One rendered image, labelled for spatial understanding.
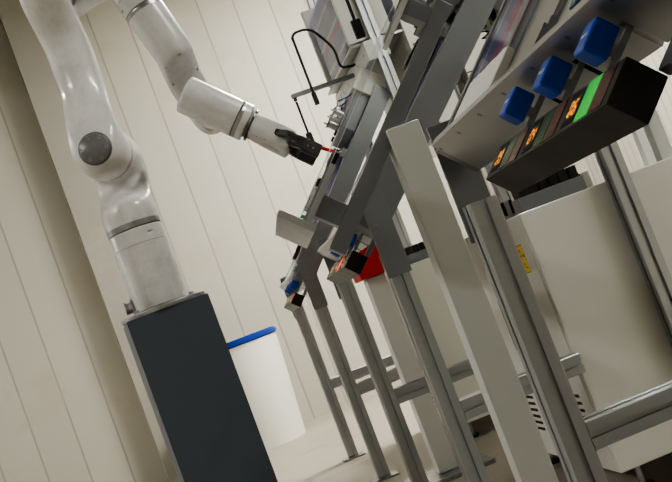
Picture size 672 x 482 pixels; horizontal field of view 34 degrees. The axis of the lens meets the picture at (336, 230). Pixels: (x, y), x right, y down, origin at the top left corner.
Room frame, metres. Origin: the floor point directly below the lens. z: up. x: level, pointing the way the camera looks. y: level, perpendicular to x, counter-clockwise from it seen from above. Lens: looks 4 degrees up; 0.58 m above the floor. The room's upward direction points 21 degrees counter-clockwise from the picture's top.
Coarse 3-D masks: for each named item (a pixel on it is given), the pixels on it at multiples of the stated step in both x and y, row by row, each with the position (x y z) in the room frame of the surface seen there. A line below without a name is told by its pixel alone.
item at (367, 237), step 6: (360, 228) 2.24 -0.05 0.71; (366, 228) 2.20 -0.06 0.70; (360, 234) 2.30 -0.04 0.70; (366, 234) 2.27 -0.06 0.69; (330, 240) 2.57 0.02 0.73; (366, 240) 2.34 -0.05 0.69; (324, 246) 2.70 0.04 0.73; (354, 246) 2.49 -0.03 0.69; (360, 246) 2.45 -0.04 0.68; (366, 246) 2.41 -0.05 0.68; (324, 252) 2.80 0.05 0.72; (336, 258) 2.81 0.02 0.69
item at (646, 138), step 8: (496, 8) 2.83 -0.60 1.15; (488, 24) 2.93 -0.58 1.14; (656, 112) 2.30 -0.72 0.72; (656, 120) 2.29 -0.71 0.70; (648, 128) 2.30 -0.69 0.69; (656, 128) 2.29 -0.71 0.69; (640, 136) 2.98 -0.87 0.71; (648, 136) 2.31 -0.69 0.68; (656, 136) 2.29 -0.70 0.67; (664, 136) 2.30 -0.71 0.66; (640, 144) 2.98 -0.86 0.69; (648, 144) 2.98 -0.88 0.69; (656, 144) 2.29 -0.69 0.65; (664, 144) 2.29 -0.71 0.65; (640, 152) 3.00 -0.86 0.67; (648, 152) 2.98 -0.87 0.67; (656, 152) 2.31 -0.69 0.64; (664, 152) 2.29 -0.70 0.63; (648, 160) 2.98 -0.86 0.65; (656, 160) 2.32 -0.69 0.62
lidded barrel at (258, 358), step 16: (256, 336) 5.79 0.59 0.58; (272, 336) 5.90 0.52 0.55; (240, 352) 5.75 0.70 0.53; (256, 352) 5.79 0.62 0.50; (272, 352) 5.86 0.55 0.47; (240, 368) 5.76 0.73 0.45; (256, 368) 5.78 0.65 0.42; (272, 368) 5.83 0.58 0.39; (256, 384) 5.77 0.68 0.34; (272, 384) 5.81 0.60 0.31; (288, 384) 5.92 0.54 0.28; (256, 400) 5.77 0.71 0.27; (272, 400) 5.80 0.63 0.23; (288, 400) 5.88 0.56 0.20; (256, 416) 5.77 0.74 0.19; (272, 416) 5.79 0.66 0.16; (288, 416) 5.85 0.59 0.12; (272, 432) 5.79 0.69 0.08; (288, 432) 5.83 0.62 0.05; (304, 432) 5.95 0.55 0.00; (272, 448) 5.79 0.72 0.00
